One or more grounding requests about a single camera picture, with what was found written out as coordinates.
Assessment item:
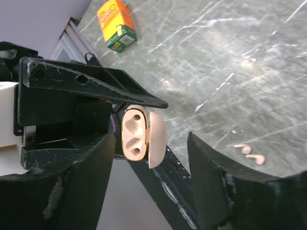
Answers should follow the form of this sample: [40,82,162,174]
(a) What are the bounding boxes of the beige earbud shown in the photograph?
[233,144,252,155]
[246,154,266,165]

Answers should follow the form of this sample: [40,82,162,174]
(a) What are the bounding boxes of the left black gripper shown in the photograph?
[14,57,168,170]

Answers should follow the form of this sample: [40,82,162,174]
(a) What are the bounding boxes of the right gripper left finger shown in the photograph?
[0,132,116,230]

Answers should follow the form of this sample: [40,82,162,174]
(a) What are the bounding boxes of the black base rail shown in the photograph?
[128,147,199,230]

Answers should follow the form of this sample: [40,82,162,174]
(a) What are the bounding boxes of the orange sponge box front left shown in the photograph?
[97,0,137,53]

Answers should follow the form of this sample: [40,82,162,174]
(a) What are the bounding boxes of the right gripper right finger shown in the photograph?
[187,133,307,230]

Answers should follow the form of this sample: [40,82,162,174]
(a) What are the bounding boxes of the beige earbud charging case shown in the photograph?
[121,105,166,169]

